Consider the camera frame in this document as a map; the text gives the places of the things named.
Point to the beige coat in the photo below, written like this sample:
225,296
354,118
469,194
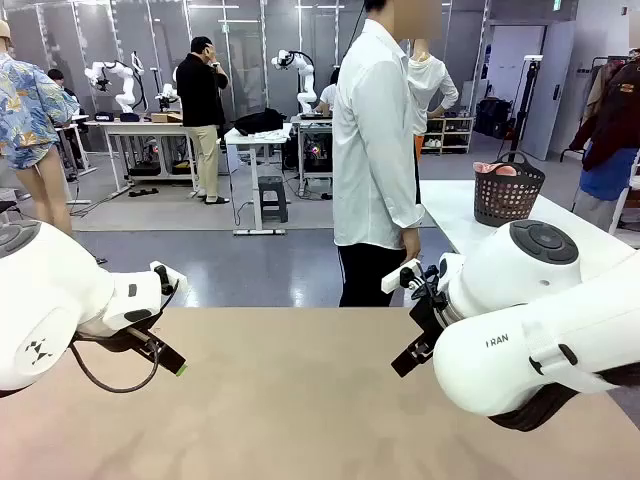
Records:
597,92

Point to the white frame rack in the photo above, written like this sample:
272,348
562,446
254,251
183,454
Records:
627,200

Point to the computer with coloured lights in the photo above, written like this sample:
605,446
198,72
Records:
317,152

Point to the mannequin in floral shirt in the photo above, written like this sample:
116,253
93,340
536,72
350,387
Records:
25,110

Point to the black power strip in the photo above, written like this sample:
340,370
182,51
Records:
143,192

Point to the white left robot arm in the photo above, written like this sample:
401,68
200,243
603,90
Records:
50,300

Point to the person in white shirt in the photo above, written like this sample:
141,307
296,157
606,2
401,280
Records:
370,150

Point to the man in black long-sleeve shirt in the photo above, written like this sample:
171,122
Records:
200,95

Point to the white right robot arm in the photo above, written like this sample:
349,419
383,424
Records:
525,320

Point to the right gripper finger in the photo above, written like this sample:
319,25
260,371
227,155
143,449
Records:
406,362
424,349

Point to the grey plastic stool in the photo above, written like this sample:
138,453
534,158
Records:
272,197

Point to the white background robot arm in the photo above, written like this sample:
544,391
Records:
167,95
122,80
302,75

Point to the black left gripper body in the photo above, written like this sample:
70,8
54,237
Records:
112,339

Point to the white standing desk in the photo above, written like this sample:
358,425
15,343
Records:
257,137

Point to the person's right forearm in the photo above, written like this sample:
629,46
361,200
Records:
405,210

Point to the small black printed pouch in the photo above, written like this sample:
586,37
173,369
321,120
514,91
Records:
104,117

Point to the long white background desk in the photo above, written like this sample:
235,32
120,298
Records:
145,126

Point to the mannequin in white hoodie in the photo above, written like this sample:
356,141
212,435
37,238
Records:
430,85

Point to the wooden shoe shelf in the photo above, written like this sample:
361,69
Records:
450,135

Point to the black perforated laundry basket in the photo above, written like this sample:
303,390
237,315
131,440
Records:
507,197

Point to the cardboard box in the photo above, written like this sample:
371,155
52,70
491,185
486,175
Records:
165,118

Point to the person's right hand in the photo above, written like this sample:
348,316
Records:
414,245

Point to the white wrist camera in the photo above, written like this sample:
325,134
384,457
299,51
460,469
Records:
170,277
400,277

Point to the large white table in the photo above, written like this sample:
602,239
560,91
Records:
455,210

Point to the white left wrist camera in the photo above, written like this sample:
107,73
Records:
170,277

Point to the blue garment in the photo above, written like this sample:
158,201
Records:
607,175

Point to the seated person in white top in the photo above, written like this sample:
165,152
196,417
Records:
328,97

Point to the black tripod stand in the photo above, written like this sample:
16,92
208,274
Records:
525,100

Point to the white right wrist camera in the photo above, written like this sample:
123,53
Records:
400,277

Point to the dark maroon jacket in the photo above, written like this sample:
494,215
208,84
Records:
615,115

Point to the black suitcases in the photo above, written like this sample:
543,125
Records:
492,117

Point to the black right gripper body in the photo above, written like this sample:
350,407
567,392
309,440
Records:
430,317

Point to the pink towel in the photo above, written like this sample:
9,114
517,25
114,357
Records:
497,168

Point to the black bag on desk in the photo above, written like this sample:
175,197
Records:
260,121

